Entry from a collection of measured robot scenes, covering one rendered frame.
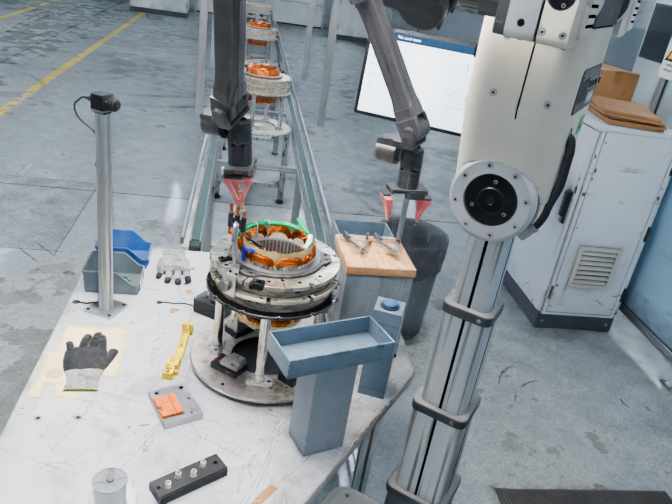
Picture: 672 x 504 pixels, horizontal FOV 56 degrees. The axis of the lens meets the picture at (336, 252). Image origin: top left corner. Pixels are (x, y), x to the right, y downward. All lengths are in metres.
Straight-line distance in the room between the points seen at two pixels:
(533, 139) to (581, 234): 2.56
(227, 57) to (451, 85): 1.25
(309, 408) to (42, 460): 0.55
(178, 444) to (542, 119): 0.99
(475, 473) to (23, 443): 1.78
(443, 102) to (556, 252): 1.48
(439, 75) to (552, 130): 1.37
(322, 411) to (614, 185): 2.53
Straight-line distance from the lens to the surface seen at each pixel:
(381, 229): 1.94
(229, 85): 1.38
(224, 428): 1.51
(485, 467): 2.77
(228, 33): 1.29
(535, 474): 2.83
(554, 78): 1.07
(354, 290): 1.67
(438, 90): 2.43
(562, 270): 3.70
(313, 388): 1.34
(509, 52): 1.08
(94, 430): 1.52
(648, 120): 3.60
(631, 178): 3.63
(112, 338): 1.79
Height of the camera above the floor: 1.79
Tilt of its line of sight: 25 degrees down
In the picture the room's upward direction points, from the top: 9 degrees clockwise
